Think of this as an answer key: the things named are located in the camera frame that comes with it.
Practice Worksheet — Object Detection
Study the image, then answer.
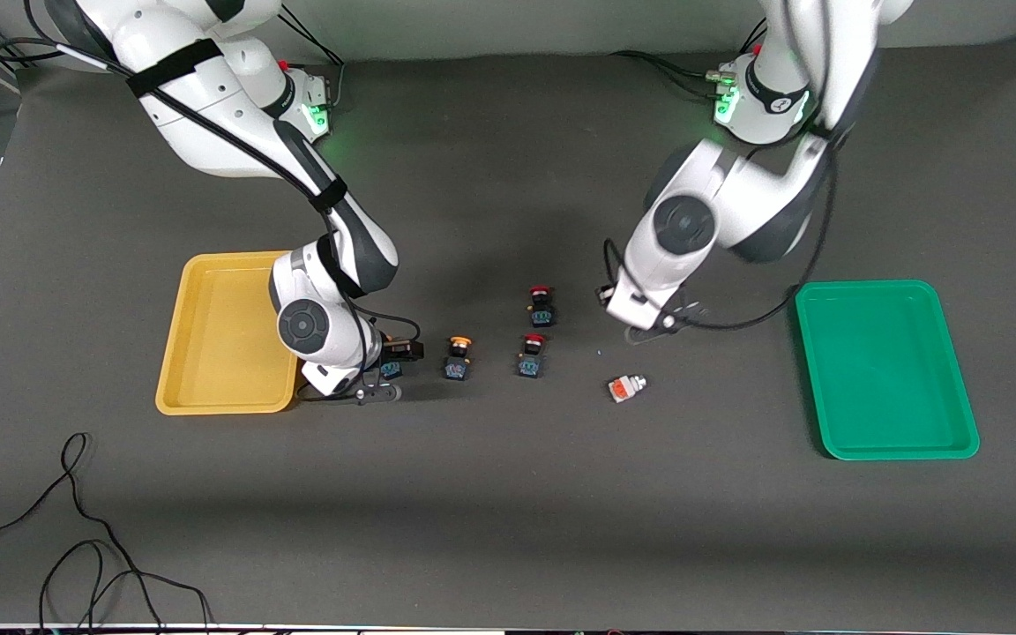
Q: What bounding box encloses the yellow push button red-marked base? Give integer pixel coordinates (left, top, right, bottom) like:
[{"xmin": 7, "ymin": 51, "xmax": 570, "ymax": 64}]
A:
[{"xmin": 443, "ymin": 335, "xmax": 474, "ymax": 382}]

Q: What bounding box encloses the yellow plastic tray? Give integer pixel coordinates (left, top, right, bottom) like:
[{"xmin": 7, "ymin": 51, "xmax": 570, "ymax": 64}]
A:
[{"xmin": 155, "ymin": 251, "xmax": 308, "ymax": 415}]

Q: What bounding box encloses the green plastic tray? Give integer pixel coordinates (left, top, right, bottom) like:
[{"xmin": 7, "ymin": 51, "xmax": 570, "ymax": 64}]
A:
[{"xmin": 795, "ymin": 280, "xmax": 981, "ymax": 461}]

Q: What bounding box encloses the black velcro strap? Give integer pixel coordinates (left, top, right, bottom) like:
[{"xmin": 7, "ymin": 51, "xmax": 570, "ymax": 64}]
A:
[
  {"xmin": 127, "ymin": 40, "xmax": 225, "ymax": 98},
  {"xmin": 308, "ymin": 179, "xmax": 348, "ymax": 213}
]

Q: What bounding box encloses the black left arm base cable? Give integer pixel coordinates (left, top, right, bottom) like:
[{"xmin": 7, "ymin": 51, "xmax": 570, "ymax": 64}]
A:
[{"xmin": 612, "ymin": 49, "xmax": 725, "ymax": 93}]

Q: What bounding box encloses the black arm base cable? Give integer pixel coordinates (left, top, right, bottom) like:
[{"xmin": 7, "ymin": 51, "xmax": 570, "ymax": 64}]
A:
[
  {"xmin": 279, "ymin": 7, "xmax": 346, "ymax": 111},
  {"xmin": 612, "ymin": 49, "xmax": 725, "ymax": 93}
]

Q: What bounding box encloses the black loose cable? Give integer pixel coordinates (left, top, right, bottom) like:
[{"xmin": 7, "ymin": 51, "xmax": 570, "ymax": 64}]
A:
[{"xmin": 0, "ymin": 432, "xmax": 213, "ymax": 635}]

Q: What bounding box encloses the black right arm base cable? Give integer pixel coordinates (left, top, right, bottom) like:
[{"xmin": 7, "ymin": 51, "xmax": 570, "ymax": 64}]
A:
[{"xmin": 279, "ymin": 7, "xmax": 346, "ymax": 111}]

